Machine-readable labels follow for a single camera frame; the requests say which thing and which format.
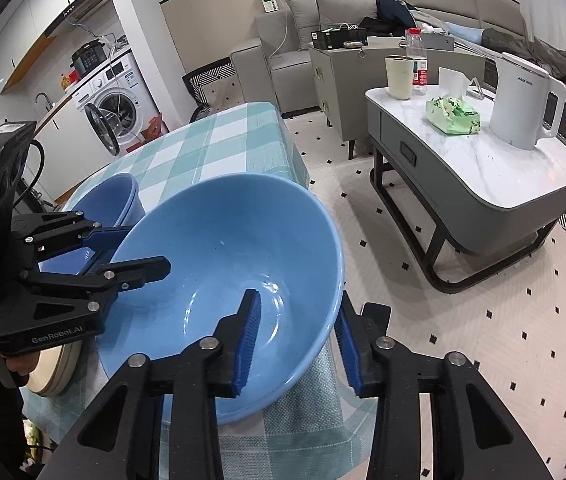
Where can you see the cream round plate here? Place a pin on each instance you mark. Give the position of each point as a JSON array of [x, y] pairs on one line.
[[48, 367], [74, 367]]

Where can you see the grey side cabinet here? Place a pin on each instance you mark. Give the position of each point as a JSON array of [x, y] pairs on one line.
[[348, 95]]

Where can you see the person's left hand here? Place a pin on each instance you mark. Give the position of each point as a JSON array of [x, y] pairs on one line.
[[25, 364]]

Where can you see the black box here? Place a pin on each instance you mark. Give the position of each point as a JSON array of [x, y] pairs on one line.
[[338, 39]]

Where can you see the light blue bowl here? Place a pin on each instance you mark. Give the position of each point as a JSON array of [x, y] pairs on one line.
[[223, 240]]

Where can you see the white kitchen base cabinet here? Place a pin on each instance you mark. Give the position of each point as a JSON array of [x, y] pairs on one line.
[[63, 145]]

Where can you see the black pressure cooker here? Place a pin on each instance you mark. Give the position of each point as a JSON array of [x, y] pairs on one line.
[[88, 57]]

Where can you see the clear water bottle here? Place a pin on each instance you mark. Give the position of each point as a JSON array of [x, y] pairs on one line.
[[417, 65]]

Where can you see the white washing machine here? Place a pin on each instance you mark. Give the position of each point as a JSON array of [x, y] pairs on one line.
[[128, 90]]

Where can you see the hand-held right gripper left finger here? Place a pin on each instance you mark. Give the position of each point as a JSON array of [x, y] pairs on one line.
[[248, 340]]

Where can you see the dark grey blanket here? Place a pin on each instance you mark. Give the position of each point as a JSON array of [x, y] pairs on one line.
[[533, 50]]

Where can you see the grey cushion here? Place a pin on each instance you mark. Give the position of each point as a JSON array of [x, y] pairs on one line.
[[343, 7], [303, 15]]

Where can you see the range hood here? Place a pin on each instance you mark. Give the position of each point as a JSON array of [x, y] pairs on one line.
[[83, 5]]

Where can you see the grey sofa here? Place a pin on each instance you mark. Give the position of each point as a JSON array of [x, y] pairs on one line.
[[283, 65]]

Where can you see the teal checked tablecloth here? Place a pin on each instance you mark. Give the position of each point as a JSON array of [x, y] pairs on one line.
[[223, 145]]

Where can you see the black white patterned mat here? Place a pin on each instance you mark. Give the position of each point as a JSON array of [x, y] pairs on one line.
[[208, 77]]

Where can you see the green tissue pack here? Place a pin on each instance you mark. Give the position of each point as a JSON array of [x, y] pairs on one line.
[[455, 115]]

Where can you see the white wall cabinets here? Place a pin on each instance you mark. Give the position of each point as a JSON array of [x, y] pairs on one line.
[[23, 20]]

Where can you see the dark blue bowl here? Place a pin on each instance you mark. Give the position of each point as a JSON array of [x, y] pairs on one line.
[[108, 200]]

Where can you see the black jacket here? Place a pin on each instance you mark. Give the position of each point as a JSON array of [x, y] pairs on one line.
[[388, 10]]

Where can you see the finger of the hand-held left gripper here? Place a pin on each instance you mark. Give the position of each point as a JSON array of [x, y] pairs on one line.
[[108, 236], [138, 270]]

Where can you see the white electric kettle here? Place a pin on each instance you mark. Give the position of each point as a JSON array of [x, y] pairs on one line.
[[518, 100]]

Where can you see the grey marble coffee table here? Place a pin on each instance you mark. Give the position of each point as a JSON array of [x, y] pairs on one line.
[[488, 180]]

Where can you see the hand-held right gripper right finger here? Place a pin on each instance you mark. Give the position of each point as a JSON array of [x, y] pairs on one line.
[[350, 350]]

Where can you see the kitchen faucet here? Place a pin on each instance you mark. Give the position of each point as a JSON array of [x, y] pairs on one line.
[[43, 100]]

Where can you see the beige cup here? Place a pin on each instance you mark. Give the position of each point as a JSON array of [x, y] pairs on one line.
[[399, 77]]

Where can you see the red cardboard box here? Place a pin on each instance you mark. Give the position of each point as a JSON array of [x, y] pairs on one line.
[[152, 129]]

